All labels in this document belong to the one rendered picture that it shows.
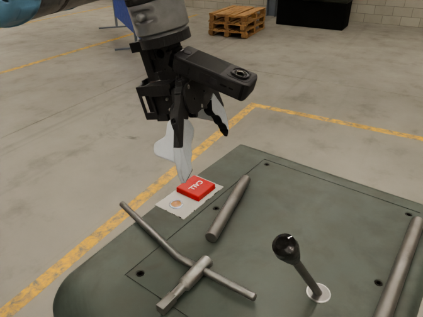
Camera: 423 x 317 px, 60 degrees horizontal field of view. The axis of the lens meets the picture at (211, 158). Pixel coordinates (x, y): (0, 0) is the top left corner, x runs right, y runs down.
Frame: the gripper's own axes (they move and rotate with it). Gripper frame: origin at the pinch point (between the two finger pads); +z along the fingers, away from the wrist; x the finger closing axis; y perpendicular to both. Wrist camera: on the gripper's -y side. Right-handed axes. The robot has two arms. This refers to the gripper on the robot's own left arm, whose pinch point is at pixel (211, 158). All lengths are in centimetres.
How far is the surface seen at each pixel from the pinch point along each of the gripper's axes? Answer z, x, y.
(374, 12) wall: 160, -944, 83
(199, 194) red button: 13.2, -7.5, 10.4
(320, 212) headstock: 20.2, -13.8, -11.9
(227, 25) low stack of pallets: 86, -656, 322
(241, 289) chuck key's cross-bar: 15.4, 11.3, -6.6
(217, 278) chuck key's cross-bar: 14.7, 10.8, -2.6
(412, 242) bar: 21.6, -10.2, -27.9
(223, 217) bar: 13.9, -2.2, 2.3
